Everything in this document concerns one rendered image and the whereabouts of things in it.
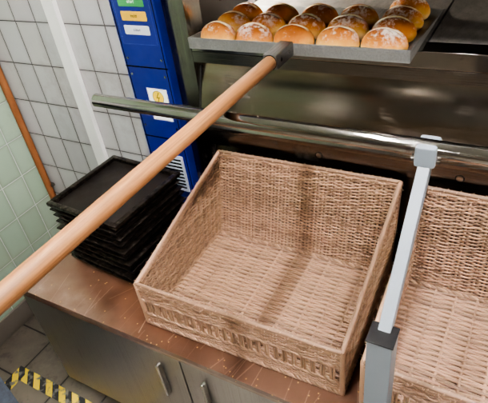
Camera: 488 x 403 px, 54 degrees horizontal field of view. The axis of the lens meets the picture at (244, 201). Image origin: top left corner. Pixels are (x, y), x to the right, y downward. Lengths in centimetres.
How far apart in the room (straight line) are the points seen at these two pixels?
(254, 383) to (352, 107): 71
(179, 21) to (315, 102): 43
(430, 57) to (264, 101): 44
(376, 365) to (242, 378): 45
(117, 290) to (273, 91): 73
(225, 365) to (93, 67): 102
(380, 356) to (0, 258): 172
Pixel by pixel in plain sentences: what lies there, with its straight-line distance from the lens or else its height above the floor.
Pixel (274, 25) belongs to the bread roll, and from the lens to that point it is 127.
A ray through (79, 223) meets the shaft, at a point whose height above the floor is 121.
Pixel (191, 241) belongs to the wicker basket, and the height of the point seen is 67.
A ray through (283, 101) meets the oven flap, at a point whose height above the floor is 102.
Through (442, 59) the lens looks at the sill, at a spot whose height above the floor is 116.
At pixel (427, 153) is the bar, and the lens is 81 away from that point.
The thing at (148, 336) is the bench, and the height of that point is 58.
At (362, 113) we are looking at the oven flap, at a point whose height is 101.
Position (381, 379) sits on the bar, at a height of 87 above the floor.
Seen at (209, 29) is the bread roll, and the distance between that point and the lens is 128.
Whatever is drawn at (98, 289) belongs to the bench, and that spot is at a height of 58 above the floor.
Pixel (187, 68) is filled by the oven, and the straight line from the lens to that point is 144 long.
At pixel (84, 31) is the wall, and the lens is 165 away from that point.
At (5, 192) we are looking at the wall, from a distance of 216.
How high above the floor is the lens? 158
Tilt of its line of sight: 36 degrees down
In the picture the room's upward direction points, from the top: 8 degrees counter-clockwise
